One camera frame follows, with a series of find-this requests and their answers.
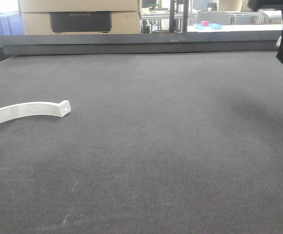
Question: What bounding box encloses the white curved PVC pipe piece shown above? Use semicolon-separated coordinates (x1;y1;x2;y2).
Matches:
0;100;71;124

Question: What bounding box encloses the blue bin far left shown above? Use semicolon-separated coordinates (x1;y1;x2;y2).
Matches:
0;11;24;36

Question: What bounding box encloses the white far table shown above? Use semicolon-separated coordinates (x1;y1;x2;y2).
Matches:
187;24;283;32

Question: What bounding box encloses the pink cube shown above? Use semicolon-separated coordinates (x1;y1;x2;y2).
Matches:
201;20;209;27

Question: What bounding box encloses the light blue tray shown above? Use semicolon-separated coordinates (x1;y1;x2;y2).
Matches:
194;23;223;30

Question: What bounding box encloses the cardboard box with black print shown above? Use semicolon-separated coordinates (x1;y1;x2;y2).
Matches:
22;12;141;35

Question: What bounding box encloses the upper cardboard box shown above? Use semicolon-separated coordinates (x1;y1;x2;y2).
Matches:
19;0;142;13

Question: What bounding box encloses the black vertical post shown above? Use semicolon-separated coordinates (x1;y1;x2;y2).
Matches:
169;0;189;33

